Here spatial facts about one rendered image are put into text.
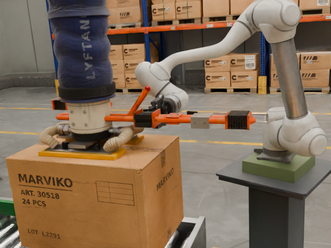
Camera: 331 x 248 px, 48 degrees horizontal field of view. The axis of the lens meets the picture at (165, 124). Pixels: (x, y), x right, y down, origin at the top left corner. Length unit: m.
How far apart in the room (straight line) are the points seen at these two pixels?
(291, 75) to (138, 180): 0.86
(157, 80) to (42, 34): 10.83
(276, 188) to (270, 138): 0.28
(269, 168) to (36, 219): 1.15
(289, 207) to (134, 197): 1.02
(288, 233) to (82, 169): 1.22
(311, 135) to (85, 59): 1.06
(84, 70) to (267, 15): 0.80
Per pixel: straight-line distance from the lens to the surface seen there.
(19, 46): 13.05
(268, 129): 2.02
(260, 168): 2.03
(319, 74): 8.43
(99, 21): 1.43
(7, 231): 2.24
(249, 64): 8.55
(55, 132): 1.62
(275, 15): 1.65
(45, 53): 12.43
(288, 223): 2.14
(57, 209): 1.54
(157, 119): 1.39
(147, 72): 1.70
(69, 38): 1.42
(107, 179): 1.36
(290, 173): 1.96
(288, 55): 1.74
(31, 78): 12.74
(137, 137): 1.59
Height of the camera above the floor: 1.54
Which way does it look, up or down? 14 degrees down
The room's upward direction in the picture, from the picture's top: 4 degrees counter-clockwise
